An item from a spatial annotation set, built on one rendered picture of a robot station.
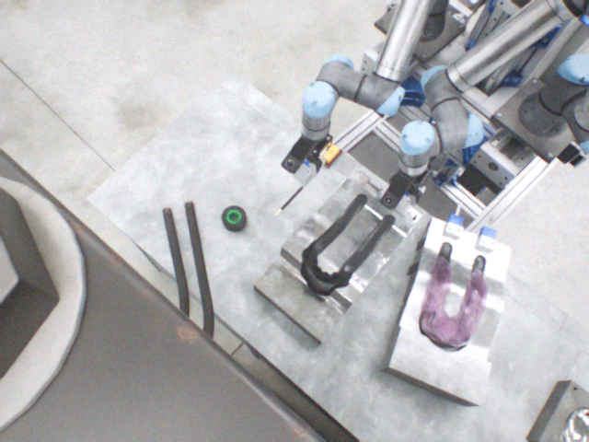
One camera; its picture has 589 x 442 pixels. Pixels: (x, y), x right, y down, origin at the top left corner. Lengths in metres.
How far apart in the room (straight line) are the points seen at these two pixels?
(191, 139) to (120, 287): 1.48
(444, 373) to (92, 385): 1.21
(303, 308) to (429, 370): 0.38
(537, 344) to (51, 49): 2.92
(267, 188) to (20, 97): 1.89
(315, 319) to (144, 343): 1.18
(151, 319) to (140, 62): 2.85
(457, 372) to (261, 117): 1.05
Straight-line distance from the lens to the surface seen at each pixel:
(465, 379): 1.38
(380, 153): 2.36
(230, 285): 1.44
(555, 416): 1.52
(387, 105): 1.18
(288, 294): 1.37
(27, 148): 2.88
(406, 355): 1.33
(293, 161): 1.26
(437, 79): 1.22
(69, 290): 0.20
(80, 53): 3.16
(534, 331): 1.61
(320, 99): 1.11
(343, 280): 1.35
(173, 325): 0.19
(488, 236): 1.56
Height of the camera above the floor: 2.19
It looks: 68 degrees down
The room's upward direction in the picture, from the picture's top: 6 degrees clockwise
